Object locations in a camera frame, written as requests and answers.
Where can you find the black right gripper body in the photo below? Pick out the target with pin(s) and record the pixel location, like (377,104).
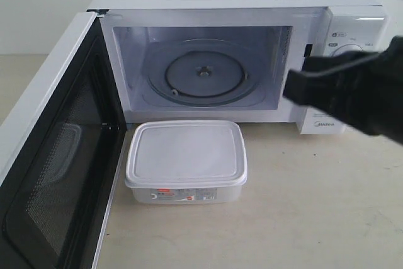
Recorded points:
(371,100)

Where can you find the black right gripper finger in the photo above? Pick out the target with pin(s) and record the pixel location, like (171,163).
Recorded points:
(350,62)
(315,89)

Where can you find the clear lidded plastic container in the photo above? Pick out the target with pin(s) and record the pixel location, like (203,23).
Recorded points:
(186,162)

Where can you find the white microwave door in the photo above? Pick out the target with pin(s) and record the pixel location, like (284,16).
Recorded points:
(60,150)

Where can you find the glass microwave turntable plate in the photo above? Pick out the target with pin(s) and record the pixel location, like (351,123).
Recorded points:
(202,72)

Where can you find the white Midea microwave body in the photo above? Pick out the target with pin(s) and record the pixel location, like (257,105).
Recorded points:
(283,33)

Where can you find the upper white power knob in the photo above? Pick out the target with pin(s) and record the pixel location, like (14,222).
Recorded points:
(346,48)

